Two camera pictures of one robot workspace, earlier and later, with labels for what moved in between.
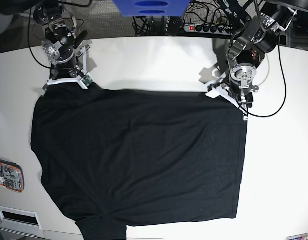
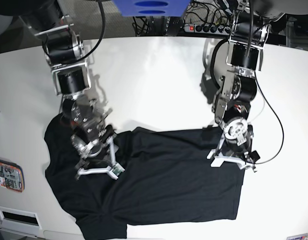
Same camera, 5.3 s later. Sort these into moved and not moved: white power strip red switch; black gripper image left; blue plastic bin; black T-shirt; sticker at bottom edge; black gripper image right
Moved: black gripper image right; black T-shirt; black gripper image left
Not moved: sticker at bottom edge; white power strip red switch; blue plastic bin
